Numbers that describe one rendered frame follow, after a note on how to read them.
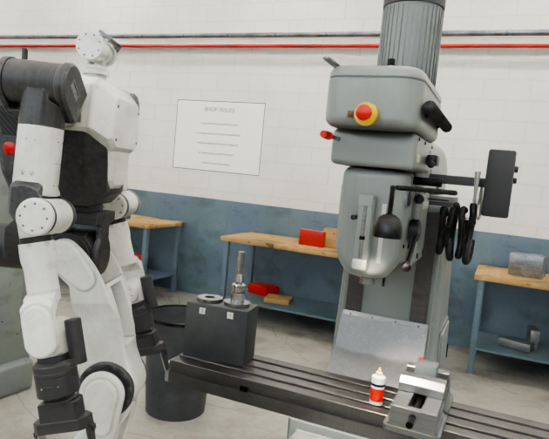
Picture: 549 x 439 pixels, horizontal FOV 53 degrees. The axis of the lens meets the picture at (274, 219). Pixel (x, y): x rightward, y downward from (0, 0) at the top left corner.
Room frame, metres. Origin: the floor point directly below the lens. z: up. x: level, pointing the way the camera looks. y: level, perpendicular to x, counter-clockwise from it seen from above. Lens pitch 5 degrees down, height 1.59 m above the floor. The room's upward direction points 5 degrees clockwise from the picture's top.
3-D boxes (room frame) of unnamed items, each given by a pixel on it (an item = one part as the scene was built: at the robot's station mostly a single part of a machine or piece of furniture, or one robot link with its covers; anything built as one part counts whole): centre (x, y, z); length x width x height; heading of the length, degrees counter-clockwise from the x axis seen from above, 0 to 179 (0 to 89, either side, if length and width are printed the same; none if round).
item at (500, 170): (1.79, -0.72, 1.62); 0.20 x 0.09 x 0.21; 158
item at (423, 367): (1.56, -0.49, 1.05); 0.06 x 0.05 x 0.06; 67
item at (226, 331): (1.84, 0.15, 1.04); 0.22 x 0.12 x 0.20; 74
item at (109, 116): (1.38, 0.54, 1.63); 0.34 x 0.30 x 0.36; 178
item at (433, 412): (1.53, -0.47, 1.00); 0.35 x 0.15 x 0.11; 157
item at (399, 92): (1.65, -0.30, 1.81); 0.47 x 0.26 x 0.16; 158
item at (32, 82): (1.16, 0.52, 1.70); 0.12 x 0.09 x 0.14; 88
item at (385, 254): (1.64, -0.30, 1.47); 0.21 x 0.19 x 0.32; 68
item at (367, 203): (1.54, -0.26, 1.44); 0.04 x 0.04 x 0.21; 68
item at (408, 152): (1.68, -0.31, 1.68); 0.34 x 0.24 x 0.10; 158
